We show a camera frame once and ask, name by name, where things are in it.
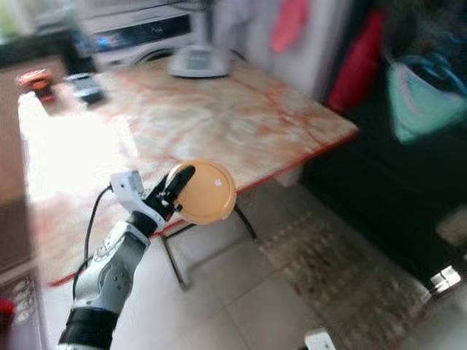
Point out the round orange plate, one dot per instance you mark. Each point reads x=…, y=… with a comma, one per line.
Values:
x=210, y=192

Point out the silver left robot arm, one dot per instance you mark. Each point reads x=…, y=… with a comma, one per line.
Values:
x=109, y=277

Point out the shiny metal fridge foot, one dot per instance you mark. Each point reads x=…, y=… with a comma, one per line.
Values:
x=445, y=278

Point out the marble pattern folding table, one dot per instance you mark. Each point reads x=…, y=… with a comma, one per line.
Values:
x=226, y=124

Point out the small dark box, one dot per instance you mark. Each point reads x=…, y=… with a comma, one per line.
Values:
x=86, y=87

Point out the white washing machine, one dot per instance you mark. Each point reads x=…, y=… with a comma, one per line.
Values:
x=146, y=35

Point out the small red orange object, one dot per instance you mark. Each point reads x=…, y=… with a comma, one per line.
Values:
x=36, y=80

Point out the small patterned mat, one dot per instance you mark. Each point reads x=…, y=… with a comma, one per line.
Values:
x=25, y=306

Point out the pink hanging cloth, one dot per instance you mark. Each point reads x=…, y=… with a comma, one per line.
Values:
x=289, y=24

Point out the red plastic stool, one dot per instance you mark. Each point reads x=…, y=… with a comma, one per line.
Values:
x=6, y=324

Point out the red hanging bag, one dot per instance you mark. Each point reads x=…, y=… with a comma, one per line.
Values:
x=357, y=65

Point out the teal cloth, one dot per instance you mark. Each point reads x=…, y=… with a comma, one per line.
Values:
x=427, y=102

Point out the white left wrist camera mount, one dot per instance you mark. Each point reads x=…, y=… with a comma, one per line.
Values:
x=128, y=187

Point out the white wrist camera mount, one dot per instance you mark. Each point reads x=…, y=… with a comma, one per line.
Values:
x=128, y=187
x=319, y=340

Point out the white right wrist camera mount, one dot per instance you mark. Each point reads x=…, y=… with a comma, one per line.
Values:
x=319, y=340

